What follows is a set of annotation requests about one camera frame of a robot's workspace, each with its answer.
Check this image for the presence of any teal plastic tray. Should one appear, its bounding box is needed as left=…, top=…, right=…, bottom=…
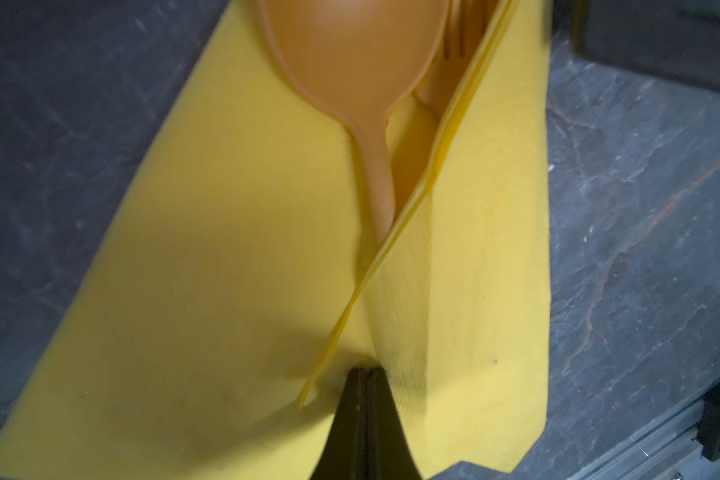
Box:
left=571, top=0, right=720, bottom=92

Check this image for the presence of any orange plastic spoon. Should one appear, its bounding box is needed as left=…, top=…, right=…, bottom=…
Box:
left=256, top=0, right=449, bottom=241

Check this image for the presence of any orange plastic fork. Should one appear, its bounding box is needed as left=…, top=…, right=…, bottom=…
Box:
left=415, top=0, right=498, bottom=118

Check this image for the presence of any aluminium mounting rail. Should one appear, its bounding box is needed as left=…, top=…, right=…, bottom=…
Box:
left=572, top=398, right=720, bottom=480

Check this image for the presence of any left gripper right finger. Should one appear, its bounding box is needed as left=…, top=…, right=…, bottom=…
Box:
left=367, top=367, right=422, bottom=480

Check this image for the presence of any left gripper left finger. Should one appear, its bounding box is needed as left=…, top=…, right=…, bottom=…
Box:
left=310, top=368, right=369, bottom=480

